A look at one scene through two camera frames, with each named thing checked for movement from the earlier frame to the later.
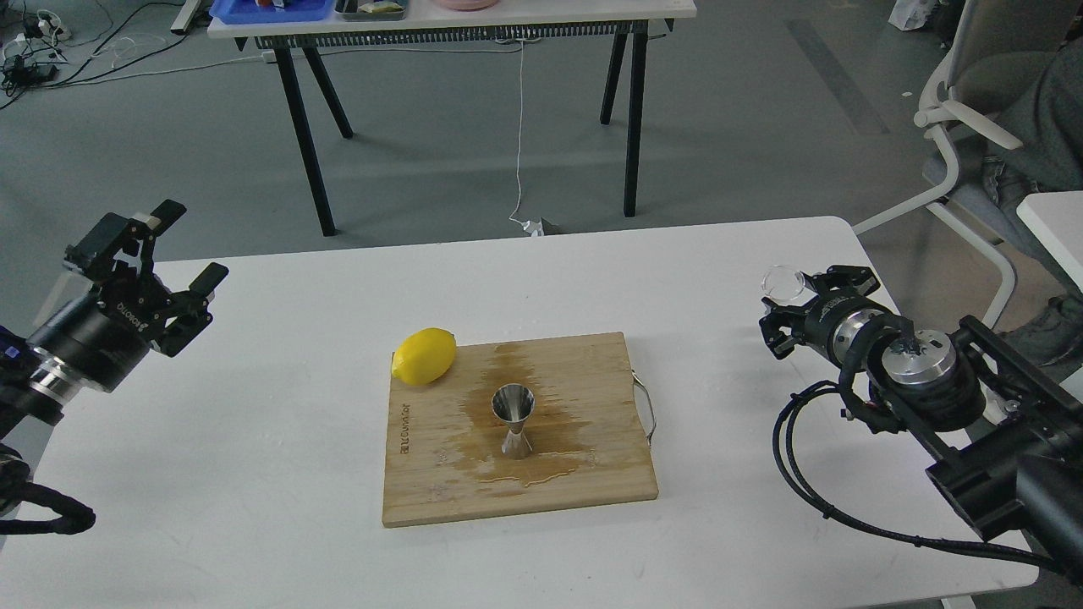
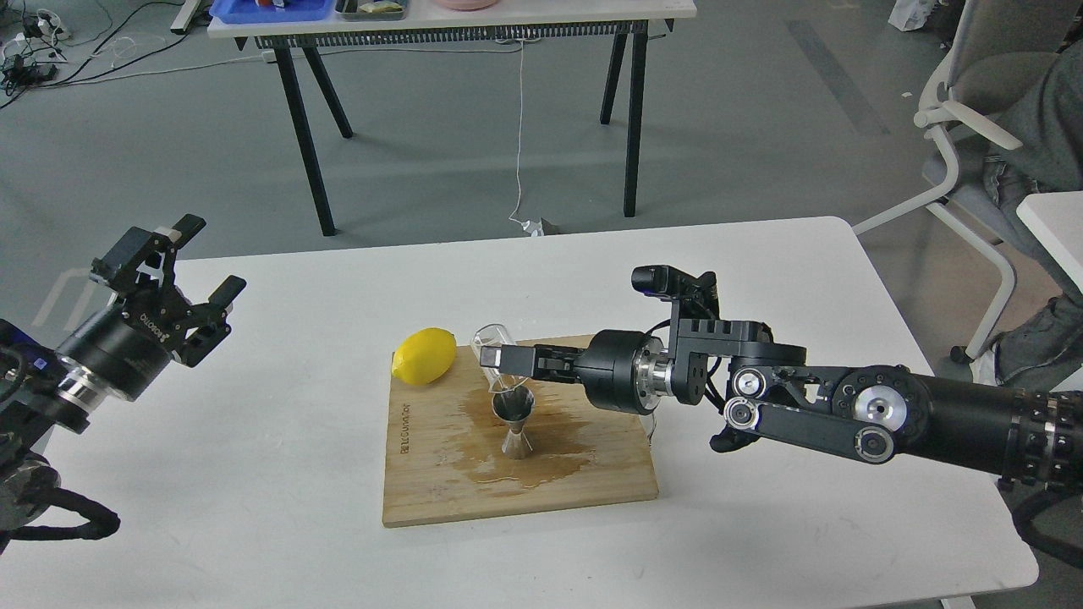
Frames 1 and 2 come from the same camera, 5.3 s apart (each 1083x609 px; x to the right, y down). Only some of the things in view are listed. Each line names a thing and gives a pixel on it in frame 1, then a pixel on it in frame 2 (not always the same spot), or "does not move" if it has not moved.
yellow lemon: x=423 y=356 does not move
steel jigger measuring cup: x=514 y=402 does not move
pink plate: x=467 y=5 does not move
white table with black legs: x=510 y=19 does not move
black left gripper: x=105 y=338 -> x=129 y=345
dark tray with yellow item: x=384 y=11 does not move
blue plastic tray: x=241 y=12 does not move
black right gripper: x=834 y=325 -> x=622 y=371
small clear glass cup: x=783 y=282 -> x=492 y=335
